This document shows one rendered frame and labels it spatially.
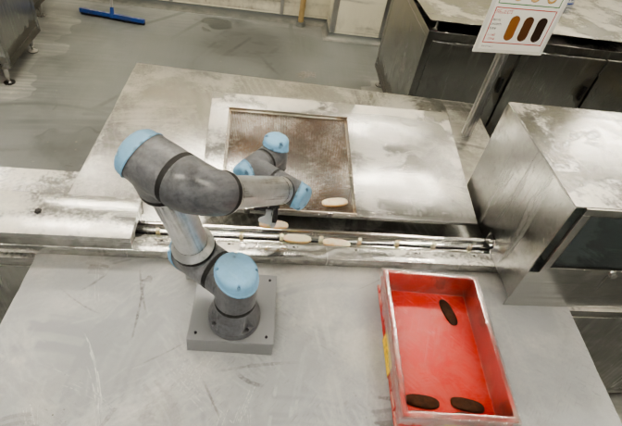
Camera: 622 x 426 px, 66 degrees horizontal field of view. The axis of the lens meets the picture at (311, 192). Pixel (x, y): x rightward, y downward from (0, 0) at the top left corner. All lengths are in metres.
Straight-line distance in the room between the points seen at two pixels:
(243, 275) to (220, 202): 0.35
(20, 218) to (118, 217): 0.29
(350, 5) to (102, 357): 4.06
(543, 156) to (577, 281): 0.45
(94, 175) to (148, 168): 1.03
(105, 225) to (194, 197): 0.76
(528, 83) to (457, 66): 0.54
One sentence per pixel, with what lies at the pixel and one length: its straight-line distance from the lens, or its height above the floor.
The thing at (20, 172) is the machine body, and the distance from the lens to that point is 2.08.
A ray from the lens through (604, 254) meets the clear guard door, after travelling 1.74.
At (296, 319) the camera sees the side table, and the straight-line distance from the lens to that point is 1.54.
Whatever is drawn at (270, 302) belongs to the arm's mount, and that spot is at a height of 0.88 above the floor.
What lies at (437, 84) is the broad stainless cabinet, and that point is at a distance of 3.38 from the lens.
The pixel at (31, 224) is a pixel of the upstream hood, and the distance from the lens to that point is 1.72.
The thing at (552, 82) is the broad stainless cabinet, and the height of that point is 0.68.
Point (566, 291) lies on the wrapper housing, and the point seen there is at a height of 0.91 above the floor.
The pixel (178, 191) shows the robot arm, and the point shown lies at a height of 1.48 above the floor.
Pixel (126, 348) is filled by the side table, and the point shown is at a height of 0.82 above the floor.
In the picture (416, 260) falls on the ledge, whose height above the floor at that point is 0.86.
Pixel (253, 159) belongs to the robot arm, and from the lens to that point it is 1.32.
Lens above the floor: 2.12
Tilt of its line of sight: 43 degrees down
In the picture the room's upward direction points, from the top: 11 degrees clockwise
